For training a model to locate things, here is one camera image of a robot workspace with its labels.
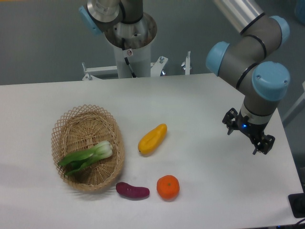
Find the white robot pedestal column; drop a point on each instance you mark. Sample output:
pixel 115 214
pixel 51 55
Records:
pixel 132 62

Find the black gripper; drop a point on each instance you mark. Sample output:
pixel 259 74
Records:
pixel 255 132

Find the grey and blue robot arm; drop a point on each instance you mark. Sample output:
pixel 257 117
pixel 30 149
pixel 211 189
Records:
pixel 131 31

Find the woven wicker basket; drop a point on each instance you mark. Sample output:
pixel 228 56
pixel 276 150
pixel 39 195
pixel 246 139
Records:
pixel 82 128

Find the purple sweet potato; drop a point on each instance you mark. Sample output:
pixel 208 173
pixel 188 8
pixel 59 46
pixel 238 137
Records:
pixel 132 192

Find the white metal base frame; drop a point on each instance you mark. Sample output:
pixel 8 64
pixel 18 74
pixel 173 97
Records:
pixel 157 69

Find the black device at table edge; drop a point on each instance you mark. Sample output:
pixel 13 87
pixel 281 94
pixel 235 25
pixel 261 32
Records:
pixel 297 204

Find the orange tangerine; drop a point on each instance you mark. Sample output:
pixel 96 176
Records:
pixel 168 187

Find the green bok choy vegetable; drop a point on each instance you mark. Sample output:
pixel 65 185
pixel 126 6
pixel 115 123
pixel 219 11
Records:
pixel 82 159

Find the yellow papaya fruit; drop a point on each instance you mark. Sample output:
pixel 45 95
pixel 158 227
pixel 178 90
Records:
pixel 152 140

